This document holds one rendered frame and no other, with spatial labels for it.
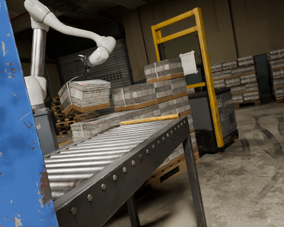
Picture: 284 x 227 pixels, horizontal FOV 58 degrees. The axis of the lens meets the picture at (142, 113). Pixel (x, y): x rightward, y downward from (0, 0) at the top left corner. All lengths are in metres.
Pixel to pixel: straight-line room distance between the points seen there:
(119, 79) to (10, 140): 9.67
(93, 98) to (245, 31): 7.17
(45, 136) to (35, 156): 1.65
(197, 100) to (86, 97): 1.88
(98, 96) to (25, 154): 1.89
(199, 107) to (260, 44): 5.47
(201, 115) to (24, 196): 3.37
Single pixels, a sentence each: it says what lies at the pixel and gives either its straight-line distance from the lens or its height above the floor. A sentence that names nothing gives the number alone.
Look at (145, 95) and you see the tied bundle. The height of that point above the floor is 0.95.
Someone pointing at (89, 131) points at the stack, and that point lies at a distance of 2.18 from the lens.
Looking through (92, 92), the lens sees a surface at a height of 1.07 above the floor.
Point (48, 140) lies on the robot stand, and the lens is 1.96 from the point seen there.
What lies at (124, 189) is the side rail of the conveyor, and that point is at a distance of 0.85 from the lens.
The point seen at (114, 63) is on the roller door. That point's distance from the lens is 10.02.
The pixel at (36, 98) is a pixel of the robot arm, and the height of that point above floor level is 1.10.
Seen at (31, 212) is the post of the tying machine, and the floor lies 0.92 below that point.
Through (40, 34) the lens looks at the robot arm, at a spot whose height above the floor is 1.60.
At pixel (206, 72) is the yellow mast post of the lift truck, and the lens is 3.29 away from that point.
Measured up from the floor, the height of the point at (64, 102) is 1.03.
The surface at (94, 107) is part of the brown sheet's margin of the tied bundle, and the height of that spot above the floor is 0.94.
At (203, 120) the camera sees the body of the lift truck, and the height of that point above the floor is 0.43.
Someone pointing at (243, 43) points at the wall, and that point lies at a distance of 8.79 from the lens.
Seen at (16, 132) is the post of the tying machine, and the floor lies 1.01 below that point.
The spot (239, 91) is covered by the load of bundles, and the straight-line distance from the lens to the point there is 7.17.
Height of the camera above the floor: 1.02
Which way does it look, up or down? 6 degrees down
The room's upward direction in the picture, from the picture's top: 11 degrees counter-clockwise
